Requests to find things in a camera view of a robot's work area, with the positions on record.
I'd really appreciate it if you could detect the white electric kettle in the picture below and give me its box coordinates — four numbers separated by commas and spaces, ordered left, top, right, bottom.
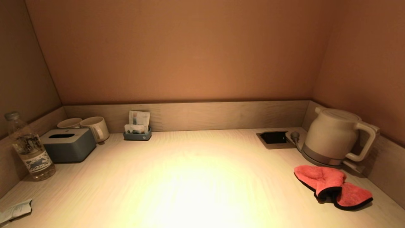
304, 107, 380, 166

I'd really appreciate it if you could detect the recessed black power socket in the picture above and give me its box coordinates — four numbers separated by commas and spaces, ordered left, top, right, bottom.
256, 131, 296, 149

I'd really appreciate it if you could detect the grey tissue box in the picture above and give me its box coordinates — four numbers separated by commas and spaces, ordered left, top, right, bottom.
40, 128, 97, 163

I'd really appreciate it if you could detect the clear plastic water bottle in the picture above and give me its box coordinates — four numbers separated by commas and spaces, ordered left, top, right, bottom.
4, 111, 56, 181

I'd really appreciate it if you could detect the grey kettle base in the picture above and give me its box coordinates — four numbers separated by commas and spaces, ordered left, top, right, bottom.
301, 148, 346, 168

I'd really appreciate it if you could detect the tall white sachet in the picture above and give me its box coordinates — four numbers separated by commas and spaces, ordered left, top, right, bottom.
128, 110, 151, 133

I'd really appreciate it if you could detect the short white sachet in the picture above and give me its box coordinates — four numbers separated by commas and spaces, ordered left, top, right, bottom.
124, 124, 146, 134

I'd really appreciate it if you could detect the white mug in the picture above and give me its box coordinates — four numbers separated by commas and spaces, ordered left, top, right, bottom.
57, 117, 83, 129
80, 116, 110, 143

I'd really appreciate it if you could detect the red cloth with black trim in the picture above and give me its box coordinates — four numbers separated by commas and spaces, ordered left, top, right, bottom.
294, 165, 374, 210

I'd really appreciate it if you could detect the crumpled white paper wrapper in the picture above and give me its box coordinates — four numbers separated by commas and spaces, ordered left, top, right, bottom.
0, 199, 33, 225

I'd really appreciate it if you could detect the small grey sachet tray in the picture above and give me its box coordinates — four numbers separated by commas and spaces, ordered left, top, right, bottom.
123, 127, 152, 141

